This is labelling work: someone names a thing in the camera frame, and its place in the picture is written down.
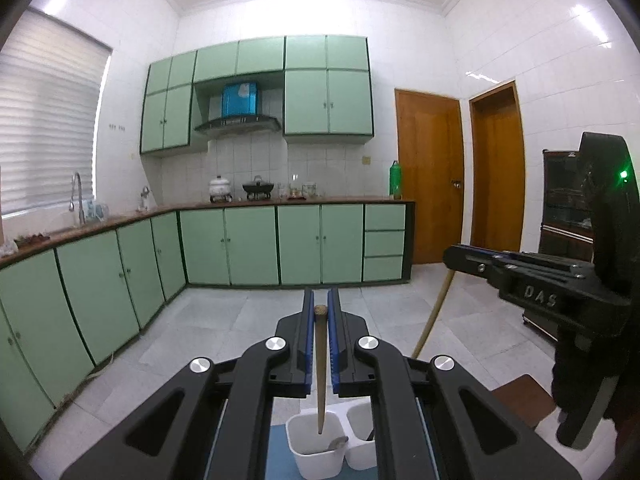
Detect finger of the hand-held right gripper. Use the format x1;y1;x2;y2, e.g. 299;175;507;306
442;244;596;288

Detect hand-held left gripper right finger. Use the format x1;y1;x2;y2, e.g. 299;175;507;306
327;287;583;480

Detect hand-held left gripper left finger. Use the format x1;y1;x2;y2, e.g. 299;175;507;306
60;287;318;480

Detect brown wooden chopstick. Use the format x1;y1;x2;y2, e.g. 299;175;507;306
312;304;330;435

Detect light bamboo chopstick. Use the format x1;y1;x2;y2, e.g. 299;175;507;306
411;269;457;359

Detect white plastic cup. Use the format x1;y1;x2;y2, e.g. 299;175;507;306
286;405;351;480
345;402;377;471

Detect person's right hand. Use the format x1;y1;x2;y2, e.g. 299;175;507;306
551;326;624;412

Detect brown wooden door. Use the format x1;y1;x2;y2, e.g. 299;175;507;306
468;80;527;254
394;88;465;265

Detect blue tablecloth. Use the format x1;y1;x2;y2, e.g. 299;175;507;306
212;395;441;480

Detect green base cabinets with counter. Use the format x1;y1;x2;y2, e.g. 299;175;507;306
0;200;416;453

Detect row of condiment jars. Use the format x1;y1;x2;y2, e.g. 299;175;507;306
276;174;321;202

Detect black wok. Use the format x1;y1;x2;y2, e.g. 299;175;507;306
242;176;275;201

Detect white cooking pot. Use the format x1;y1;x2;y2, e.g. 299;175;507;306
207;175;234;204

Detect range hood with blue film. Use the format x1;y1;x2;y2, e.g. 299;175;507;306
194;81;282;137

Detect chrome kitchen faucet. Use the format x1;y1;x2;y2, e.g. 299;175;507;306
69;171;87;228

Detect white window blind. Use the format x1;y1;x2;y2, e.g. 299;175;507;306
0;7;113;218

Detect green wall cabinets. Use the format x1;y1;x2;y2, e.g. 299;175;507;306
140;35;375;155

